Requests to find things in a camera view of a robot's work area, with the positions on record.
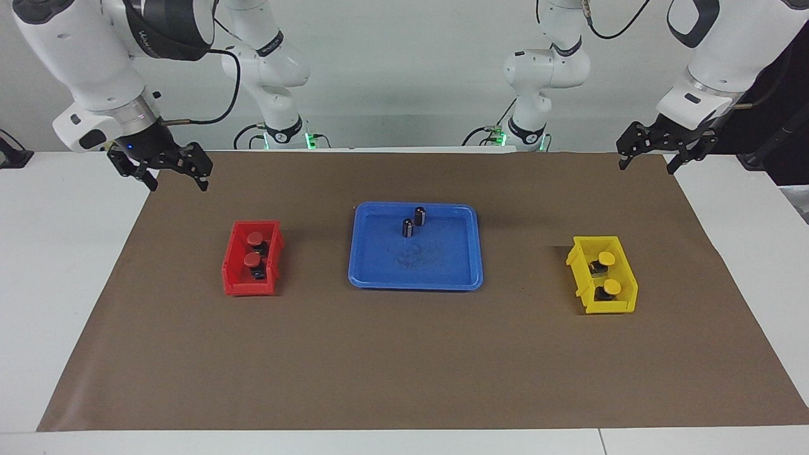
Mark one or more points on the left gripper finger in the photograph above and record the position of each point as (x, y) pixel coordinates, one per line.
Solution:
(632, 142)
(695, 150)

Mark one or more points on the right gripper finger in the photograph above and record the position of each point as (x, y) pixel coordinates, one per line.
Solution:
(146, 177)
(200, 163)

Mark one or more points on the red plastic bin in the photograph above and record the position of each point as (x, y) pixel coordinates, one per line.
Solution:
(235, 278)

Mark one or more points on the large black background equipment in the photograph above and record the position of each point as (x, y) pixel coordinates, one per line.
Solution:
(777, 126)

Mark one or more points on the small black background object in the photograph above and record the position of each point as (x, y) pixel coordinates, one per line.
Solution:
(12, 158)

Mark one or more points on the red push button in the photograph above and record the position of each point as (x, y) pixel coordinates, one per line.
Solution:
(255, 237)
(251, 260)

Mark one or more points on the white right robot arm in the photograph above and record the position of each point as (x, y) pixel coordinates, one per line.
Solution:
(95, 63)

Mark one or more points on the green lit base connector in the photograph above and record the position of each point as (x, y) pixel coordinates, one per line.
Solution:
(310, 140)
(497, 136)

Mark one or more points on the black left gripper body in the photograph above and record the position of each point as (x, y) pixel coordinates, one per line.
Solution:
(676, 134)

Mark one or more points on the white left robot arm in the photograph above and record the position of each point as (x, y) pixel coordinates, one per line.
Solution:
(727, 63)

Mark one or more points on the yellow plastic bin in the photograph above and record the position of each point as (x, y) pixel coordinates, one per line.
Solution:
(607, 306)

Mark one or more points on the yellow push button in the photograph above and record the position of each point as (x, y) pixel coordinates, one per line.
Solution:
(612, 287)
(605, 258)

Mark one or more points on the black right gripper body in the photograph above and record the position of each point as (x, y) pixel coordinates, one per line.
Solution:
(148, 148)

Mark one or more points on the black cylindrical capacitor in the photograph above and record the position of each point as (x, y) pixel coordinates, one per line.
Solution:
(408, 228)
(420, 215)

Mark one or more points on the brown paper mat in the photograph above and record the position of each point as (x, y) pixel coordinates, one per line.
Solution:
(404, 366)

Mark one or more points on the blue plastic tray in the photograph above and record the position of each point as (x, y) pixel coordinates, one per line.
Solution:
(442, 265)

